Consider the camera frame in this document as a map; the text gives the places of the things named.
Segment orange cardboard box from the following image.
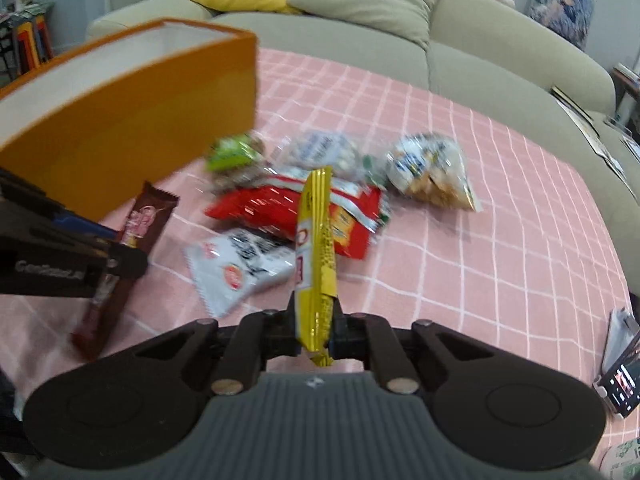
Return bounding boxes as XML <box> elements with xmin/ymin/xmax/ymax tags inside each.
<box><xmin>1</xmin><ymin>18</ymin><xmax>258</xmax><ymax>220</ymax></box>

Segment smartphone on stand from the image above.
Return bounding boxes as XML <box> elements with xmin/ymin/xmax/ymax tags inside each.
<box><xmin>593</xmin><ymin>335</ymin><xmax>639</xmax><ymax>419</ymax></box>

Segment white spicy strip packet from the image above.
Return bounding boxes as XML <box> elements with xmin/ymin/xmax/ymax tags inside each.
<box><xmin>183</xmin><ymin>228</ymin><xmax>295</xmax><ymax>318</ymax></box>

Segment blue patterned cushion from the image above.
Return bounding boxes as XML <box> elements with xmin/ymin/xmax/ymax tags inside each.
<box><xmin>528</xmin><ymin>0</ymin><xmax>596</xmax><ymax>51</ymax></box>

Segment beige sofa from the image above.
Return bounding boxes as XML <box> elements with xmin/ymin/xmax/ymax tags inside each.
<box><xmin>86</xmin><ymin>0</ymin><xmax>639</xmax><ymax>283</ymax></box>

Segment brown chocolate bar packet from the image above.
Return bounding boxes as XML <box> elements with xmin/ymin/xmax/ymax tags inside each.
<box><xmin>116</xmin><ymin>181</ymin><xmax>179</xmax><ymax>255</ymax></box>

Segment yellow snack packet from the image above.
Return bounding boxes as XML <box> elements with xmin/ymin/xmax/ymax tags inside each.
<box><xmin>294</xmin><ymin>166</ymin><xmax>337</xmax><ymax>367</ymax></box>

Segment clear white candy bag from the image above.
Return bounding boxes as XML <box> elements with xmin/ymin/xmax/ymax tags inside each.
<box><xmin>274</xmin><ymin>130</ymin><xmax>362</xmax><ymax>180</ymax></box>

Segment dark red snack packet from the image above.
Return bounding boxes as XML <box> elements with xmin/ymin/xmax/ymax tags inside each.
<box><xmin>70</xmin><ymin>274</ymin><xmax>137</xmax><ymax>361</ymax></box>

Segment magazines on sofa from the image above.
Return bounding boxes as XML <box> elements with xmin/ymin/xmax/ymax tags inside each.
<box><xmin>549</xmin><ymin>86</ymin><xmax>639</xmax><ymax>181</ymax></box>

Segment green nut snack packet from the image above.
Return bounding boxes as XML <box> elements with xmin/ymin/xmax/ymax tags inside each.
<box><xmin>205</xmin><ymin>132</ymin><xmax>266</xmax><ymax>194</ymax></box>

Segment red snack bag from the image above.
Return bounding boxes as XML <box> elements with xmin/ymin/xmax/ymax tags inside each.
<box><xmin>205</xmin><ymin>172</ymin><xmax>390</xmax><ymax>260</ymax></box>

